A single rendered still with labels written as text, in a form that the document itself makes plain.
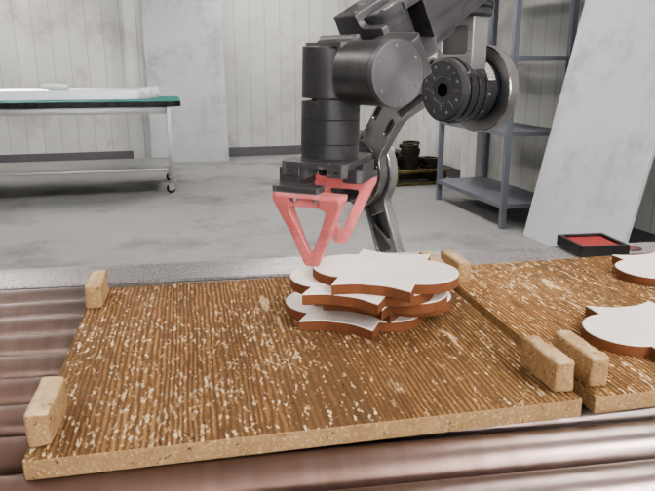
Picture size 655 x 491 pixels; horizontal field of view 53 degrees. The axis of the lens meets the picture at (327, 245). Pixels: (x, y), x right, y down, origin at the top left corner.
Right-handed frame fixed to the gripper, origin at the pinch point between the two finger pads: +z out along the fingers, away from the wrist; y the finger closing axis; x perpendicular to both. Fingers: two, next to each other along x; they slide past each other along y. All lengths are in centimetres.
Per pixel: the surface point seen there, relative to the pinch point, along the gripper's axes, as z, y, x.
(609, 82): -15, 389, -59
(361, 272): 1.7, -2.4, -4.3
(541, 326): 6.8, 2.8, -21.7
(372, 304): 3.1, -7.2, -6.7
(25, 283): 10.1, 2.8, 41.5
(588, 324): 5.6, 1.8, -25.8
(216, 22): -74, 710, 374
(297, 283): 3.0, -4.1, 1.7
